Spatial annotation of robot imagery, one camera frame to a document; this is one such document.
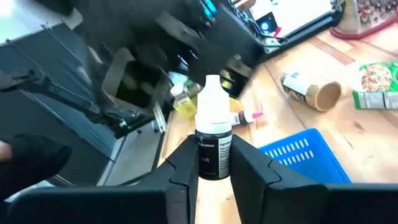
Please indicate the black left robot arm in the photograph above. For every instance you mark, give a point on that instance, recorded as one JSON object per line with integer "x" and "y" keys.
{"x": 155, "y": 31}

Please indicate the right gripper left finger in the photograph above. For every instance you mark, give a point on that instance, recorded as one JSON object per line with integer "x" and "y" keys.
{"x": 124, "y": 205}

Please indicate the blue plastic basket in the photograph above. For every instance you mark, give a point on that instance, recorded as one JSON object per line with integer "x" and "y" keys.
{"x": 320, "y": 168}

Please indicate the black table frame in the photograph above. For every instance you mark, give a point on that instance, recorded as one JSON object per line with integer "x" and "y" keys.
{"x": 311, "y": 29}

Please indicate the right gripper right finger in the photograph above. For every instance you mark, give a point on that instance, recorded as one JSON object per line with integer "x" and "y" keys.
{"x": 280, "y": 202}

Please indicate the person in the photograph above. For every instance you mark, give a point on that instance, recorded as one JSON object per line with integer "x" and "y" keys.
{"x": 31, "y": 161}

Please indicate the clear pepper spice jar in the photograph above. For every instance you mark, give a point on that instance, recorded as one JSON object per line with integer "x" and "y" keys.
{"x": 183, "y": 102}

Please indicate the black food colouring dropper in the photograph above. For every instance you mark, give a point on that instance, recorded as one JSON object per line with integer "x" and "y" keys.
{"x": 213, "y": 109}

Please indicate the Apple Jacks cereal box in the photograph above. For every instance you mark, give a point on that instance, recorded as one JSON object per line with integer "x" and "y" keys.
{"x": 376, "y": 77}

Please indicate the red food colouring bottle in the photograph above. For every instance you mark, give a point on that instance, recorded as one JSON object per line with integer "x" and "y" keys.
{"x": 245, "y": 117}

